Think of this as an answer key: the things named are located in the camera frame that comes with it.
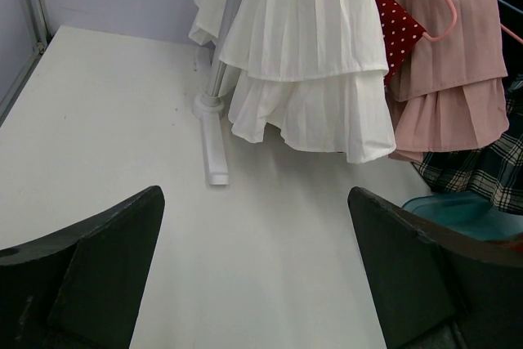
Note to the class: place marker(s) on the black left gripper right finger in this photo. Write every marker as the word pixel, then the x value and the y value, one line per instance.
pixel 433 287

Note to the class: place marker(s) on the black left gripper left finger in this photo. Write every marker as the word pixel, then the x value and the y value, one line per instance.
pixel 82 286

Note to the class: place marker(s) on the red dotted garment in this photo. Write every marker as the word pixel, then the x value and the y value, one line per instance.
pixel 400 32

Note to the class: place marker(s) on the navy plaid skirt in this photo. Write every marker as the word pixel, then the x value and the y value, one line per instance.
pixel 493 172

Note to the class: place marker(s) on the teal plastic basin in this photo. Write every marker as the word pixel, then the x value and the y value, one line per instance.
pixel 466 213

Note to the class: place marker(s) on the pink ruffled dress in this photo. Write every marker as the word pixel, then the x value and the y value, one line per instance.
pixel 448 96

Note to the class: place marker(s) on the white metal clothes rack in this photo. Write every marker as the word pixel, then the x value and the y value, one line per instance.
pixel 210 28

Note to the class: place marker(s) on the white dress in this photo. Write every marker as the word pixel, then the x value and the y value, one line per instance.
pixel 314 69

